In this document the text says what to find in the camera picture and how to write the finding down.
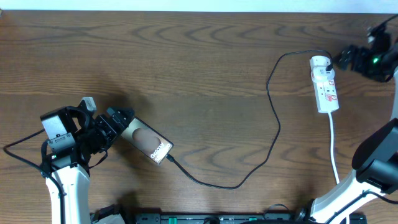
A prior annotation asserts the black USB charging cable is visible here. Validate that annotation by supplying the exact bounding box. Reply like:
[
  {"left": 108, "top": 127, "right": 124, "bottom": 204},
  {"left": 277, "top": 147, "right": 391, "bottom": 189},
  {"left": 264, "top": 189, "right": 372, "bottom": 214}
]
[{"left": 165, "top": 49, "right": 334, "bottom": 190}]

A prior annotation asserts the white power strip cord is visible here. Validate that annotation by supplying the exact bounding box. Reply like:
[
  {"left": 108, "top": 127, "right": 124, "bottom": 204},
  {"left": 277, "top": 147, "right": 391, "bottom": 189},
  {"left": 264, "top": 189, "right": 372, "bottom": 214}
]
[{"left": 327, "top": 111, "right": 351, "bottom": 224}]

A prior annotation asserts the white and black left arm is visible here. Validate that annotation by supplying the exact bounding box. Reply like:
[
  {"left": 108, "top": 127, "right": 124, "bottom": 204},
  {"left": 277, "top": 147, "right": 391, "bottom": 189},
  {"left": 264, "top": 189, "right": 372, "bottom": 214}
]
[{"left": 41, "top": 103, "right": 134, "bottom": 223}]

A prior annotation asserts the white USB wall charger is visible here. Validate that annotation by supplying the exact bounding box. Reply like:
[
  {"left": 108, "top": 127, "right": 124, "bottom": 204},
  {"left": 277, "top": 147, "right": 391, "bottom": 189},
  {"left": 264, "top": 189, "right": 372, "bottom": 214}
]
[{"left": 310, "top": 55, "right": 335, "bottom": 83}]

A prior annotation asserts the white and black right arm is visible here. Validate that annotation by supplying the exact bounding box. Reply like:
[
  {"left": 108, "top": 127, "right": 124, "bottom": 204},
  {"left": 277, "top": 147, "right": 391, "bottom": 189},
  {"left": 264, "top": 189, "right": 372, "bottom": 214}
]
[{"left": 295, "top": 43, "right": 397, "bottom": 223}]

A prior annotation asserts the white surge protector power strip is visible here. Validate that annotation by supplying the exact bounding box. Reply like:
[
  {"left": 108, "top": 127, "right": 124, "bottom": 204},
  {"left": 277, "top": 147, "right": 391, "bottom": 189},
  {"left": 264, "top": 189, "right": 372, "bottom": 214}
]
[{"left": 311, "top": 67, "right": 339, "bottom": 114}]

